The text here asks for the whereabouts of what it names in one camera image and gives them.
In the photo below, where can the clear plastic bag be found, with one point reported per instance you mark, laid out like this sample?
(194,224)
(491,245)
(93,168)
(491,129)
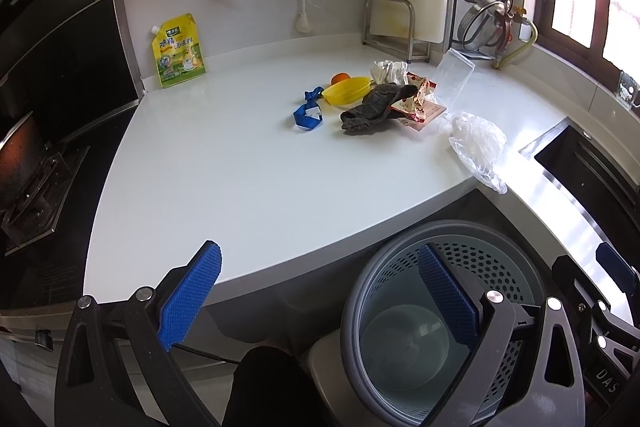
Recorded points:
(479,145)

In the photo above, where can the clear plastic cup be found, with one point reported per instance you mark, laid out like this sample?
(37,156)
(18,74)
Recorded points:
(451,75)

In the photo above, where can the red white snack wrapper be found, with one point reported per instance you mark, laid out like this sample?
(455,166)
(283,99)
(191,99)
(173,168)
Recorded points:
(421,109)

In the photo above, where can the steel pot lid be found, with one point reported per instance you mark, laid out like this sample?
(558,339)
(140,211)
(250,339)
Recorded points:
(487,24)

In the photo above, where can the yellow seasoning pouch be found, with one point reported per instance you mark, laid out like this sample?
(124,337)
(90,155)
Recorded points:
(177,51)

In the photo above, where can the black kitchen sink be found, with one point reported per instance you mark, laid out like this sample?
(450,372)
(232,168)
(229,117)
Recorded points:
(575,162)

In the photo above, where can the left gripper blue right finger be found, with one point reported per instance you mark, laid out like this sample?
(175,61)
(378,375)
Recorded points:
(458,310)

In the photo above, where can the clear suction holder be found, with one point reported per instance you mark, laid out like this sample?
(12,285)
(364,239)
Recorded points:
(627,91)

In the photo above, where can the black range hood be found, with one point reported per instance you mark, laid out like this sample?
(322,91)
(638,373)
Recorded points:
(68,63)

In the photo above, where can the black gas stove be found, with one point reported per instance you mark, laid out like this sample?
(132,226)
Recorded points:
(36,178)

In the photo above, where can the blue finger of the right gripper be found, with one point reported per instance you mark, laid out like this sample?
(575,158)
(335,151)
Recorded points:
(620,271)

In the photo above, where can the steel cutting board rack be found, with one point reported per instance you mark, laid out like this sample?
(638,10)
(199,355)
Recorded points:
(396,38)

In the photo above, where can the grey perforated trash bin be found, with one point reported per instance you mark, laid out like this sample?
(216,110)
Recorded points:
(398,349)

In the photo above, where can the orange peel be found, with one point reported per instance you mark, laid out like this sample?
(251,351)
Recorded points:
(341,76)

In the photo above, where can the printed paper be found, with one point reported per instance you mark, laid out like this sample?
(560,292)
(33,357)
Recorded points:
(389,72)

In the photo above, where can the dark grey rag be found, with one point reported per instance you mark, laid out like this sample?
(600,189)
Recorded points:
(376,107)

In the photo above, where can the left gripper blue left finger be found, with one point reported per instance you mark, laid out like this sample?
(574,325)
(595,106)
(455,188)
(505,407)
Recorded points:
(179,310)

